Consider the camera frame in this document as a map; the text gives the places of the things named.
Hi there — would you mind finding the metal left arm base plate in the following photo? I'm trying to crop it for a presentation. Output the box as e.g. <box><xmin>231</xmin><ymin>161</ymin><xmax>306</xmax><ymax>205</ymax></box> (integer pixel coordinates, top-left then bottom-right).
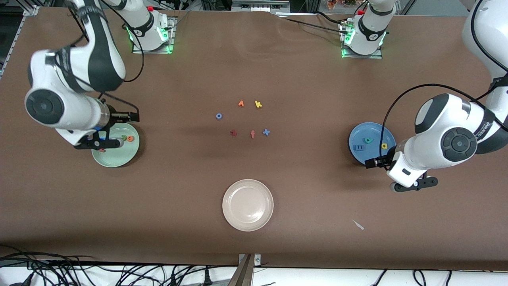
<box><xmin>341</xmin><ymin>47</ymin><xmax>383</xmax><ymax>59</ymax></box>

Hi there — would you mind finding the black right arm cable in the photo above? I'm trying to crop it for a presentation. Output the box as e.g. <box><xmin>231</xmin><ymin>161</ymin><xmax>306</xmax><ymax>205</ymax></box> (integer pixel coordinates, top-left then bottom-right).
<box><xmin>71</xmin><ymin>0</ymin><xmax>145</xmax><ymax>116</ymax></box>

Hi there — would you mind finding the metal frame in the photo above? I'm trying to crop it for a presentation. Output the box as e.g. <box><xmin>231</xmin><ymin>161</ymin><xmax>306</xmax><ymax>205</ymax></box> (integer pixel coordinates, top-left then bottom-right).
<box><xmin>232</xmin><ymin>0</ymin><xmax>290</xmax><ymax>12</ymax></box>

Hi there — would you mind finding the black cable tangle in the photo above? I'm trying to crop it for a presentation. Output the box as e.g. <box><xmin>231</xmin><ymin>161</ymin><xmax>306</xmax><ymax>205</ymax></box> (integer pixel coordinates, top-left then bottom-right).
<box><xmin>0</xmin><ymin>244</ymin><xmax>239</xmax><ymax>286</ymax></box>

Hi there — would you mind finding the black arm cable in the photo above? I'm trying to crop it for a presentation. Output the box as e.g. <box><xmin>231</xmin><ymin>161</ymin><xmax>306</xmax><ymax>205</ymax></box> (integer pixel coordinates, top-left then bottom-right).
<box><xmin>71</xmin><ymin>0</ymin><xmax>145</xmax><ymax>116</ymax></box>
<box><xmin>381</xmin><ymin>0</ymin><xmax>508</xmax><ymax>161</ymax></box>

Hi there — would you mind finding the blue plate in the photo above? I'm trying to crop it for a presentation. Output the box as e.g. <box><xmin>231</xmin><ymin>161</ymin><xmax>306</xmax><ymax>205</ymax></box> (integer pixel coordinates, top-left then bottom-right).
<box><xmin>348</xmin><ymin>122</ymin><xmax>397</xmax><ymax>168</ymax></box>

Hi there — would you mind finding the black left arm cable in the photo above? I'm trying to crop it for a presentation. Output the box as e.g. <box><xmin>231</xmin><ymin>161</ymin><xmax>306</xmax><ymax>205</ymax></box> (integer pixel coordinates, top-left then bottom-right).
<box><xmin>381</xmin><ymin>0</ymin><xmax>508</xmax><ymax>161</ymax></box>

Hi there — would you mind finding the metal table clamp bracket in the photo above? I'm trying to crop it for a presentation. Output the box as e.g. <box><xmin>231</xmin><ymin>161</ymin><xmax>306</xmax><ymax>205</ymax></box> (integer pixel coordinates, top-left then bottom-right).
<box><xmin>228</xmin><ymin>253</ymin><xmax>262</xmax><ymax>286</ymax></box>

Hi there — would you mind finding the beige plate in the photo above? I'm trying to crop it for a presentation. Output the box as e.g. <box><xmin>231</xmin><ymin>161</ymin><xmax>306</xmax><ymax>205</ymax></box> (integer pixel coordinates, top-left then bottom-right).
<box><xmin>222</xmin><ymin>179</ymin><xmax>274</xmax><ymax>232</ymax></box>

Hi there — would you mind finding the green plate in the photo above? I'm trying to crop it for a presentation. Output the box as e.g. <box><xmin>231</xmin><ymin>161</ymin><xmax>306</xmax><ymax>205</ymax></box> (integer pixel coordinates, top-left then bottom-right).
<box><xmin>91</xmin><ymin>122</ymin><xmax>140</xmax><ymax>168</ymax></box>

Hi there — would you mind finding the black cable on table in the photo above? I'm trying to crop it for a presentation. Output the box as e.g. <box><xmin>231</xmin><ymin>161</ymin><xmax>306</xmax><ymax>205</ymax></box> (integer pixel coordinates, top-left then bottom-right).
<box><xmin>274</xmin><ymin>11</ymin><xmax>350</xmax><ymax>34</ymax></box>

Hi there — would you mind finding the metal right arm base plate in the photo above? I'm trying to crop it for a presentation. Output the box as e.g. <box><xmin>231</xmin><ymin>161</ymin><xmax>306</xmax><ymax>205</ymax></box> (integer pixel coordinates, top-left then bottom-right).
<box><xmin>132</xmin><ymin>17</ymin><xmax>177</xmax><ymax>54</ymax></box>

